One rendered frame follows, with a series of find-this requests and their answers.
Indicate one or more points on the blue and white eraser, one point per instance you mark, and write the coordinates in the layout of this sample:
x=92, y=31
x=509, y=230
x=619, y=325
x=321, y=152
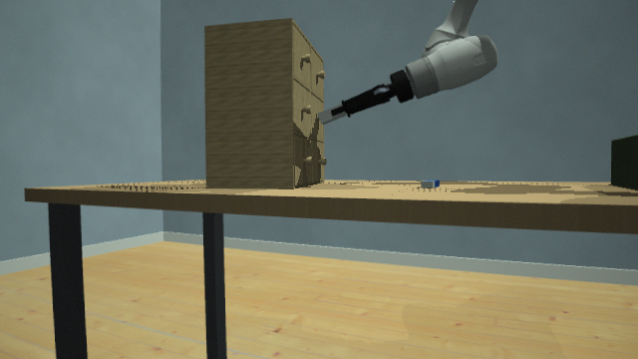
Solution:
x=430, y=183

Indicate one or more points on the dark brown wooden chest of drawers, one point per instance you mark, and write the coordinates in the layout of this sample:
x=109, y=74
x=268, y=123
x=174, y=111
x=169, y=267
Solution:
x=249, y=104

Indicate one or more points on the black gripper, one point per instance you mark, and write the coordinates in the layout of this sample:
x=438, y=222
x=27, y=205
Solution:
x=371, y=98

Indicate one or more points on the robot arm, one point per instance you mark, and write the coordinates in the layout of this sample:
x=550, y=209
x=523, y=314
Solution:
x=460, y=62

